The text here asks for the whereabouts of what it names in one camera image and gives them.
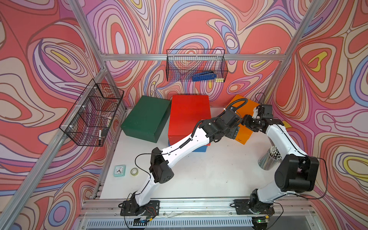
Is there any orange shoebox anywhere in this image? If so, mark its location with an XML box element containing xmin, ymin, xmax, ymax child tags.
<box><xmin>235</xmin><ymin>99</ymin><xmax>259</xmax><ymax>145</ymax></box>

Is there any red shoebox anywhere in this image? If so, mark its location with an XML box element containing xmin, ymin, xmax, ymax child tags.
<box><xmin>168</xmin><ymin>95</ymin><xmax>211</xmax><ymax>146</ymax></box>

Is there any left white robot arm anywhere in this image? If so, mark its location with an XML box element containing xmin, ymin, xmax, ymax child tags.
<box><xmin>132</xmin><ymin>109</ymin><xmax>241</xmax><ymax>207</ymax></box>

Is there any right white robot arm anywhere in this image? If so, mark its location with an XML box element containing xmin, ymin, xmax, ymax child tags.
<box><xmin>241</xmin><ymin>104</ymin><xmax>320</xmax><ymax>208</ymax></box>

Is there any blue shoebox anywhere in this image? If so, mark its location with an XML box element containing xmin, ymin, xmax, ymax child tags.
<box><xmin>168</xmin><ymin>138</ymin><xmax>210</xmax><ymax>152</ymax></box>

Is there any metal cup of pens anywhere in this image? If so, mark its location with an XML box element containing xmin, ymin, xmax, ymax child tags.
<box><xmin>258</xmin><ymin>146</ymin><xmax>282</xmax><ymax>171</ymax></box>

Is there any blue tool in basket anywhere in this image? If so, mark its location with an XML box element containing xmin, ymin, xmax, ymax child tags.
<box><xmin>192</xmin><ymin>71</ymin><xmax>217</xmax><ymax>82</ymax></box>

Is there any green shoebox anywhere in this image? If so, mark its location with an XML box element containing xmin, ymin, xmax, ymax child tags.
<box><xmin>121</xmin><ymin>96</ymin><xmax>171</xmax><ymax>143</ymax></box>

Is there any tape roll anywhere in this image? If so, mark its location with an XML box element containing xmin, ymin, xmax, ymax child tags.
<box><xmin>130</xmin><ymin>168</ymin><xmax>139</xmax><ymax>176</ymax></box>

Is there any mint green small clock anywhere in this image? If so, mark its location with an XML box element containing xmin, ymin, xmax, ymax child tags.
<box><xmin>113</xmin><ymin>165</ymin><xmax>126</xmax><ymax>177</ymax></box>

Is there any black marker in basket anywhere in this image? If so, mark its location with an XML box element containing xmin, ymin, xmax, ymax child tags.
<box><xmin>98</xmin><ymin>129</ymin><xmax>102</xmax><ymax>146</ymax></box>

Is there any black wire basket back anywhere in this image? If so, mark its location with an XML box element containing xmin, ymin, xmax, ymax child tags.
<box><xmin>166</xmin><ymin>48</ymin><xmax>228</xmax><ymax>83</ymax></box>

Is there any black wire basket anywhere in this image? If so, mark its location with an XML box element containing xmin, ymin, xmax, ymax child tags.
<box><xmin>59</xmin><ymin>79</ymin><xmax>124</xmax><ymax>147</ymax></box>
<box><xmin>166</xmin><ymin>48</ymin><xmax>228</xmax><ymax>83</ymax></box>

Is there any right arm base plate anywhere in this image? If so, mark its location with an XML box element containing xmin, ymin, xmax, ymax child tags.
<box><xmin>229</xmin><ymin>199</ymin><xmax>275</xmax><ymax>216</ymax></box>

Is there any aluminium front rail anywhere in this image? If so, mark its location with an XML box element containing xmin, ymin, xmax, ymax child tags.
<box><xmin>72</xmin><ymin>197</ymin><xmax>324</xmax><ymax>230</ymax></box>

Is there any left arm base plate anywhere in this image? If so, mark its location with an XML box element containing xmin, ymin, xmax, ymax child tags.
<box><xmin>118</xmin><ymin>199</ymin><xmax>160</xmax><ymax>217</ymax></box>

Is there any black wire basket left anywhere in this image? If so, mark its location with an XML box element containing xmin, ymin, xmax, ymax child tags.
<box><xmin>59</xmin><ymin>79</ymin><xmax>124</xmax><ymax>147</ymax></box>

